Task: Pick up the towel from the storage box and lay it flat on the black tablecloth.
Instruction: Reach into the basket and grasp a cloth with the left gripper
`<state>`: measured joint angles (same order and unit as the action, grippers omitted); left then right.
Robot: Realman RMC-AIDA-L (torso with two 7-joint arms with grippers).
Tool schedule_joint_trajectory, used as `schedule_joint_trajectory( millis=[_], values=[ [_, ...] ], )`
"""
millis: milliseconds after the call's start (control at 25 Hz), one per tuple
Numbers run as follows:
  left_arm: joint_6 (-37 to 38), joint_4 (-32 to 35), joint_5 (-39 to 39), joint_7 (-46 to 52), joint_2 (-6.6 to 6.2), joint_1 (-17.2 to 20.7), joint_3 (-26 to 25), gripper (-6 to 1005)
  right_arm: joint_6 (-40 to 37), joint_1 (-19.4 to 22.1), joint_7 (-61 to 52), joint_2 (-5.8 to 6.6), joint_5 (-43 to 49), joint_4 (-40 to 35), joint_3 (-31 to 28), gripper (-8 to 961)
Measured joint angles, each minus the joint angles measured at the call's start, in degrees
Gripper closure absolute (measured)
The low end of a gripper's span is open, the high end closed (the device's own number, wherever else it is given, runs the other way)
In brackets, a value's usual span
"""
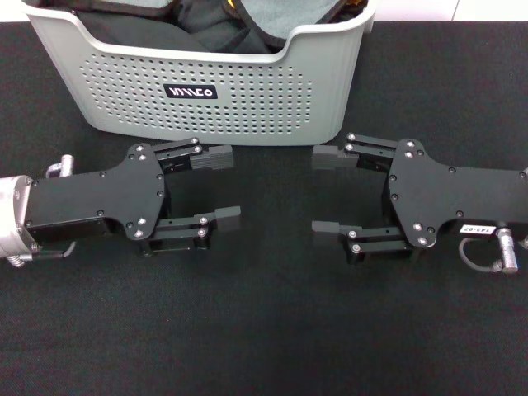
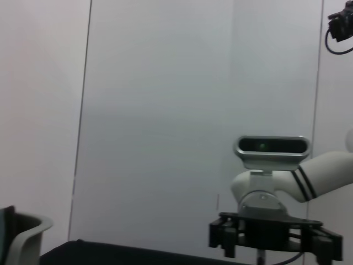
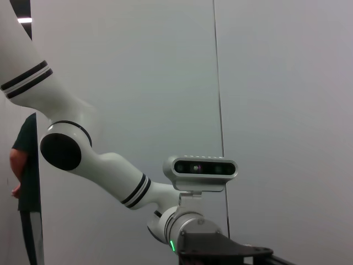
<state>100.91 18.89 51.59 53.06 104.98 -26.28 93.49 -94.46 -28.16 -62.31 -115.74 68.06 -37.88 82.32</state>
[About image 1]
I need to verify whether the left arm cable with plug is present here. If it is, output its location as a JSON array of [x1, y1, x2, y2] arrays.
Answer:
[[4, 153, 78, 270]]

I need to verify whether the black tablecloth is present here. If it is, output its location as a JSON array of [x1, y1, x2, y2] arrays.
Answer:
[[0, 20, 528, 396]]

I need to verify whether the grey perforated storage box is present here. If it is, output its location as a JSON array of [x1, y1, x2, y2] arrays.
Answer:
[[22, 0, 377, 148]]

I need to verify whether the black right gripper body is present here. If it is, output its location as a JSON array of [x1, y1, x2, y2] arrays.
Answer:
[[382, 138, 528, 249]]

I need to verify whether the right arm cable with plug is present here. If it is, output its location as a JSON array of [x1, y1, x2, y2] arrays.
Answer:
[[458, 226, 520, 275]]

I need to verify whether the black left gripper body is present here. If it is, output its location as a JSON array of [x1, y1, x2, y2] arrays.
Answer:
[[23, 141, 171, 252]]

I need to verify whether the grey towel with black trim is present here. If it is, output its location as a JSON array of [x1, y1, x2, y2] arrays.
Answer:
[[222, 0, 370, 54]]

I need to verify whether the dark charcoal cloth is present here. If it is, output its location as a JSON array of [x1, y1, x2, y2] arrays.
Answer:
[[175, 0, 274, 54]]

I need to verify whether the arm cable with plug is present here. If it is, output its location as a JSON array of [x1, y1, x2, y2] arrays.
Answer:
[[458, 226, 520, 275], [4, 153, 78, 270]]

